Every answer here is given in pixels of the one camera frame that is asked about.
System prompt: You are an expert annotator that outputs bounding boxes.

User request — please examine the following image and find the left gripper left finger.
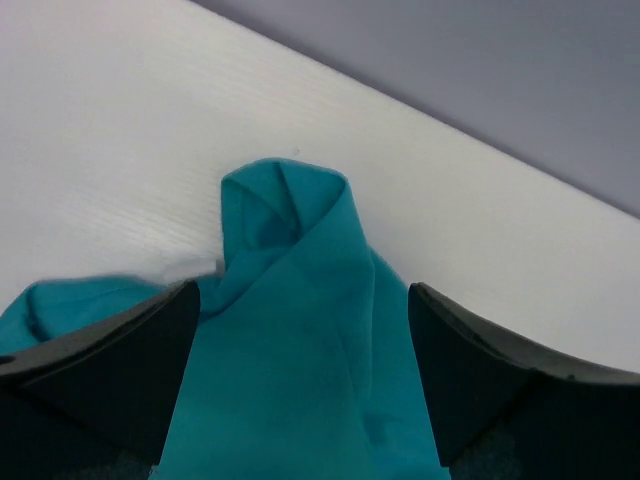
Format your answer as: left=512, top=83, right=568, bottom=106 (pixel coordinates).
left=1, top=281, right=200, bottom=479

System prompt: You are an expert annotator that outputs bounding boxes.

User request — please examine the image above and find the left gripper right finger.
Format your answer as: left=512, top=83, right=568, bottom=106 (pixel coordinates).
left=408, top=283, right=639, bottom=480

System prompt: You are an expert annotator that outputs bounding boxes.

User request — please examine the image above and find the teal t-shirt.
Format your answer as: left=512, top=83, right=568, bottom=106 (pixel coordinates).
left=0, top=157, right=451, bottom=480

